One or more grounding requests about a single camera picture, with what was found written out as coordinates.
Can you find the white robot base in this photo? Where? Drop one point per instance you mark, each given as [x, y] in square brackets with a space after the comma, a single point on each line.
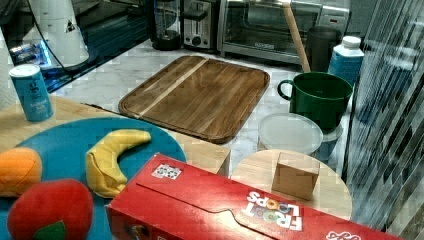
[55, 28]

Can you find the wooden cutting board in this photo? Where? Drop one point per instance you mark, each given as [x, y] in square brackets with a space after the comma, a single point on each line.
[201, 97]

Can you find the light wooden board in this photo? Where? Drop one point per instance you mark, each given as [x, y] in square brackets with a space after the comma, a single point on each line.
[15, 129]

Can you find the clear plastic container lid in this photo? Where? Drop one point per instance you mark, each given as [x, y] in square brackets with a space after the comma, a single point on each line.
[288, 131]

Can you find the red Froot Loops box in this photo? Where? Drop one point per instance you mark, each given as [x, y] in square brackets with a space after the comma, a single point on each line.
[171, 200]

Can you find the silver toaster oven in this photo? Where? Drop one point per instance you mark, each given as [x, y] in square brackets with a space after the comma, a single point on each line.
[258, 28]

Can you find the round wooden lid with knob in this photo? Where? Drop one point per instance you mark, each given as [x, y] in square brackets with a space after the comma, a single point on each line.
[296, 176]

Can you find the silver toaster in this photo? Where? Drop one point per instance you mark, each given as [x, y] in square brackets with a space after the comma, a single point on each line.
[200, 23]

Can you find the black blender base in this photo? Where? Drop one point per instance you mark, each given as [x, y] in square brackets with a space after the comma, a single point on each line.
[166, 33]

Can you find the yellow plush banana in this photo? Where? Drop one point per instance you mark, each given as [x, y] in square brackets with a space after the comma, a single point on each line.
[103, 174]

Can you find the dark grey cup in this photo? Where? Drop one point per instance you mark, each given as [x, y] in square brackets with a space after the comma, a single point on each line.
[319, 46]

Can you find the white and blue bottle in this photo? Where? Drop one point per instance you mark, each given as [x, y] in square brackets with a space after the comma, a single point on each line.
[346, 59]

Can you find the blue round plate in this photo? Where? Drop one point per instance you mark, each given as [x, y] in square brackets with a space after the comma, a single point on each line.
[63, 148]

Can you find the red plush apple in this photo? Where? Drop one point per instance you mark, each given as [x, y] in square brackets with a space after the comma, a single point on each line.
[52, 210]

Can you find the blue salt canister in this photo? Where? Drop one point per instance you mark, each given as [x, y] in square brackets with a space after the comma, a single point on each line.
[31, 91]

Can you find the orange plush fruit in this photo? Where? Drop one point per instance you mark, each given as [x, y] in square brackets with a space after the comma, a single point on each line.
[20, 168]

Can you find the green pot with handle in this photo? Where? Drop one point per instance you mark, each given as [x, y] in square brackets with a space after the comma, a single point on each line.
[318, 96]

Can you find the wooden stick handle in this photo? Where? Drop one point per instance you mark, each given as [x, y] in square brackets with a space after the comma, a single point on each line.
[291, 22]

